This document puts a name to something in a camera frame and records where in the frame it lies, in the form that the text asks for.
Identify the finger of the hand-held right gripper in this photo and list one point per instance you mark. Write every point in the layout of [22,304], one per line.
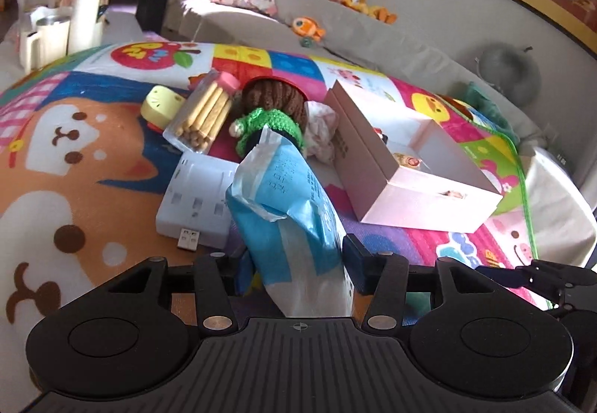
[555,280]

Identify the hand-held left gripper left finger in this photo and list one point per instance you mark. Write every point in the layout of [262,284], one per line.
[246,274]

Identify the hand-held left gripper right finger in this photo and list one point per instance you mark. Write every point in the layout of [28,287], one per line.
[354,260]

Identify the blue tissue packet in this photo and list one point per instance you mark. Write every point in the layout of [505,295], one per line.
[298,217]

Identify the pink cardboard box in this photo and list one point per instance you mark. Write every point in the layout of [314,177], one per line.
[373,170]

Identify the brown and green knitted doll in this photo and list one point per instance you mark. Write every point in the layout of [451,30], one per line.
[275,100]

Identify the yellow plastic toy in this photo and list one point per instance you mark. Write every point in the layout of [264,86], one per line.
[161,107]

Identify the white cloth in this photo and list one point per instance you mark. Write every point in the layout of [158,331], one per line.
[559,208]

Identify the white power strip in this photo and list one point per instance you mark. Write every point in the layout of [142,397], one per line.
[196,198]

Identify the clear box of biscuit sticks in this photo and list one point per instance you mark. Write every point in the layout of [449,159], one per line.
[203,114]

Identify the green cloth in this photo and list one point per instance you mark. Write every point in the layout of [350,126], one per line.
[489,107]

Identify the pink eraser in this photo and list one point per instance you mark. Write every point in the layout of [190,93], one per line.
[228,81]

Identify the colourful printed play mat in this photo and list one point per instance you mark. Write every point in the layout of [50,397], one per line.
[70,189]

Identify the grey neck pillow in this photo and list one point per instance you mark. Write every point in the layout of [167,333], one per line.
[508,72]

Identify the orange fish plush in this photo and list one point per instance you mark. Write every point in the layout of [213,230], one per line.
[308,28]

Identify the row of orange plush toys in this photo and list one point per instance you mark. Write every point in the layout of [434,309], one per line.
[364,5]

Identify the white mug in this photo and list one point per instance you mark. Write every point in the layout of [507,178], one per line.
[52,42]

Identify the white thermos bottle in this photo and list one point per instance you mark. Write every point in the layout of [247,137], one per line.
[86,16]

